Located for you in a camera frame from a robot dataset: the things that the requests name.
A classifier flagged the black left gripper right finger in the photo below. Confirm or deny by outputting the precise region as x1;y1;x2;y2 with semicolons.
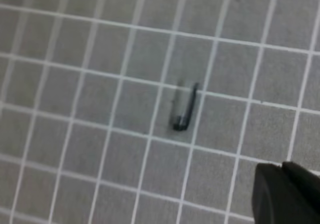
281;162;320;224

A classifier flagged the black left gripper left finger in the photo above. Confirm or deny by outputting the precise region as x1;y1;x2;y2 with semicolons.
251;164;305;224

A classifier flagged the grey grid tablecloth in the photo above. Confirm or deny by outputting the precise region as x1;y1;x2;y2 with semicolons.
0;0;320;224

